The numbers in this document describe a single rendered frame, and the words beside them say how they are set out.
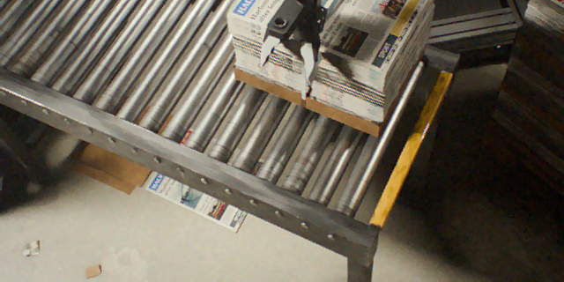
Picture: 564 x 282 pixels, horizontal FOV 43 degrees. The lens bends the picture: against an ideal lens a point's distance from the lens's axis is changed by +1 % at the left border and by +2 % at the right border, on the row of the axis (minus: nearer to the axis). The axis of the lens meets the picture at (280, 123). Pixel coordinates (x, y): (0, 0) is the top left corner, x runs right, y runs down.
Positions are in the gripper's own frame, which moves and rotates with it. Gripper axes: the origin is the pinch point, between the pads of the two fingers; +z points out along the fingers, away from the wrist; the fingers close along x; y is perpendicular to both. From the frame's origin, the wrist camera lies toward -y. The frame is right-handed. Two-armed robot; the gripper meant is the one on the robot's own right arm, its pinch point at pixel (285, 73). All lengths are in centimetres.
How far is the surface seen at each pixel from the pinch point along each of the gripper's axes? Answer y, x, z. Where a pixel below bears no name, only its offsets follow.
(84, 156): 53, 90, 87
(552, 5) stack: 61, -42, -13
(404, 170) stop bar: 12.5, -27.5, 18.0
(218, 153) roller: 1.9, 13.0, 26.7
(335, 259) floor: 58, -8, 86
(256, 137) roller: 8.5, 6.9, 22.4
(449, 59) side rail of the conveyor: 41.4, -25.3, 1.0
